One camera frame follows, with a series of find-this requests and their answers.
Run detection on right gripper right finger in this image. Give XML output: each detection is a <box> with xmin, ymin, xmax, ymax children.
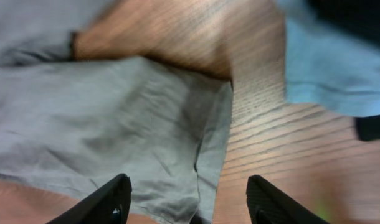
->
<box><xmin>246</xmin><ymin>175</ymin><xmax>328</xmax><ymax>224</ymax></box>

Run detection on grey shorts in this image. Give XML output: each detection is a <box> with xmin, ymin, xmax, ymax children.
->
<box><xmin>0</xmin><ymin>0</ymin><xmax>232</xmax><ymax>223</ymax></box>

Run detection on light blue garment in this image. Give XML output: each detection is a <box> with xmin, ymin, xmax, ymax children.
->
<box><xmin>275</xmin><ymin>0</ymin><xmax>380</xmax><ymax>117</ymax></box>

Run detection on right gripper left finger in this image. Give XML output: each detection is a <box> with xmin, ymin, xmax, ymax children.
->
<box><xmin>47</xmin><ymin>174</ymin><xmax>132</xmax><ymax>224</ymax></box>

